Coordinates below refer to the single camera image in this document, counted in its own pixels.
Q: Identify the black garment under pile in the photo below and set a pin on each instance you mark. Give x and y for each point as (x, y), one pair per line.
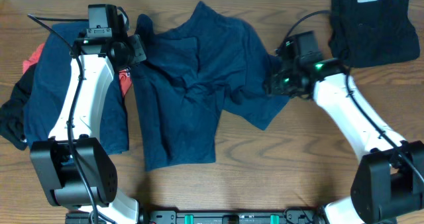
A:
(12, 114)

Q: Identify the black folded garment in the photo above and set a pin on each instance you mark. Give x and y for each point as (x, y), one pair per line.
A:
(368, 33)

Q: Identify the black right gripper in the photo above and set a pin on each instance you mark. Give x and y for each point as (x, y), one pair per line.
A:
(273, 87)

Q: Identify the navy blue shorts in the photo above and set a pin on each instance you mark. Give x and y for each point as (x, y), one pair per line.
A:
(192, 73)

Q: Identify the navy blue folded garment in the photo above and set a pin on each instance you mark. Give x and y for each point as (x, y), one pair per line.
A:
(51, 80)

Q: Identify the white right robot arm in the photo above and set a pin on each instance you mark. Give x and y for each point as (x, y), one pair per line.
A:
(389, 180)

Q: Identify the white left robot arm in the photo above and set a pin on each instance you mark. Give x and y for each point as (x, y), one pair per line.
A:
(74, 170)

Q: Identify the red printed garment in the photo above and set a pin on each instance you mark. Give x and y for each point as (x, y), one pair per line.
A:
(124, 75)

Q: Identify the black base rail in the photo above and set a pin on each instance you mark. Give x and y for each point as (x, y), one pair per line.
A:
(289, 216)

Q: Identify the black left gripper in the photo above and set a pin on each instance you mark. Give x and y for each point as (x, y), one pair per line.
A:
(139, 54)

